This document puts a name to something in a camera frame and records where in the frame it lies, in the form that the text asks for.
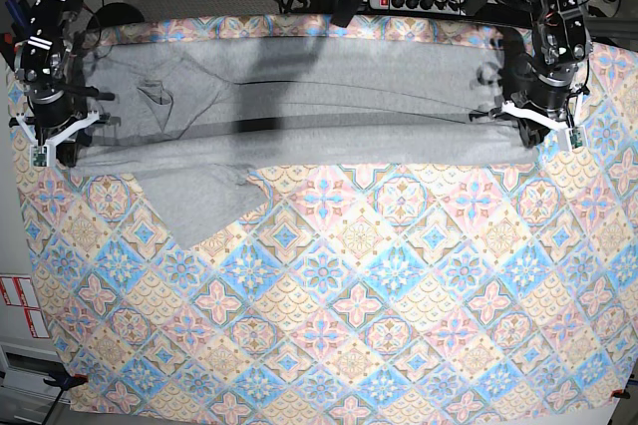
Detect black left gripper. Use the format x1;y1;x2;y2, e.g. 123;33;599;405
512;68;578;149

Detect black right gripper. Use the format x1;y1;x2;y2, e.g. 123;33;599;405
27;87;85;167

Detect grey T-shirt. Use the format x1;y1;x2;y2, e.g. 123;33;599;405
75;37;536;247

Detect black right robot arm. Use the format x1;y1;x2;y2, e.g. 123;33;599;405
4;0;115;168

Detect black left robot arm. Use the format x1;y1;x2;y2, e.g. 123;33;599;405
502;0;592;150

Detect black orange clamp top left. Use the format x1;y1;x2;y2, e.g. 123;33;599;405
1;0;32;71

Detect black orange clamp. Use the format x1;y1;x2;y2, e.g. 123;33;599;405
43;371;88;391
1;0;32;71

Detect red white labels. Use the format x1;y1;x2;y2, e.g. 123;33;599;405
1;274;50;339

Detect patterned colourful tablecloth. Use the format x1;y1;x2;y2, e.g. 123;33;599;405
10;15;637;424

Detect white power strip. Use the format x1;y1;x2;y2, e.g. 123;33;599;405
368;0;466;16

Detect black orange clamp bottom left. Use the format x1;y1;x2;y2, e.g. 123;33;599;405
43;371;88;391

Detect orange clamp bottom right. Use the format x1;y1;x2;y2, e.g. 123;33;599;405
611;389;631;400

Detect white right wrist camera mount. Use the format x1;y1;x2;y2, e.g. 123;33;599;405
8;111;111;168

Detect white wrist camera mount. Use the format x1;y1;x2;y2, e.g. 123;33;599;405
8;111;111;168
494;93;588;152

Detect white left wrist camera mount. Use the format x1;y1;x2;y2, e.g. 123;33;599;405
494;93;588;152

